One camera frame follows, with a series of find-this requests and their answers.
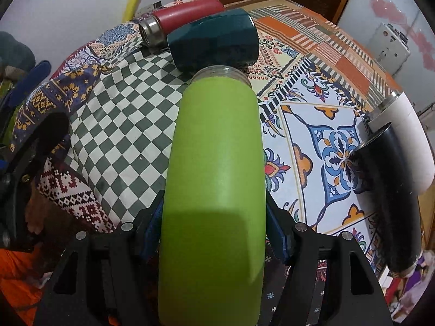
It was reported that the green bottle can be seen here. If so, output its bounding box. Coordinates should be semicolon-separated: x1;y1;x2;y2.
158;65;266;325

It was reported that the dark teal cup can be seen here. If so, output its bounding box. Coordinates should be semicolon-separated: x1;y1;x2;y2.
167;9;260;73

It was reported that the black bottle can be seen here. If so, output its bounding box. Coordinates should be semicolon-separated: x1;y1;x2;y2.
351;123;422;277

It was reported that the red thermos bottle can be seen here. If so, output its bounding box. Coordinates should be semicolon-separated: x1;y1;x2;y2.
139;0;225;48

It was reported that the white bottle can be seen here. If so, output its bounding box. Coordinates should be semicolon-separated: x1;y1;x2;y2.
368;91;434;195

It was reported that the patchwork patterned cloth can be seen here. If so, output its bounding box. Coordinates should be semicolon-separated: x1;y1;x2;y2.
7;21;386;325

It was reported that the frosted wardrobe with hearts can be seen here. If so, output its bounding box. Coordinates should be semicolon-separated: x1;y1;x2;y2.
338;0;435;117

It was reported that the striped patchwork bed mat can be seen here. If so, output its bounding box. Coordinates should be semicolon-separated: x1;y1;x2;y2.
226;0;402;113

